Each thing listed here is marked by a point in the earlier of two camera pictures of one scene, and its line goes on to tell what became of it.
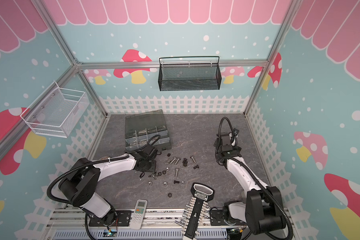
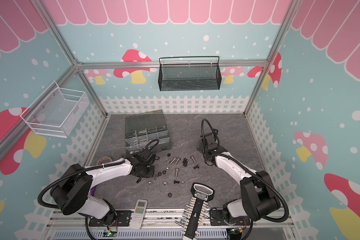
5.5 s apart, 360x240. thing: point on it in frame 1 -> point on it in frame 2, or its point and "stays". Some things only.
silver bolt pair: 177,161 stays
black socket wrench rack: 194,216 stays
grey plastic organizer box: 142,128 stays
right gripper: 224,139 -> 209,143
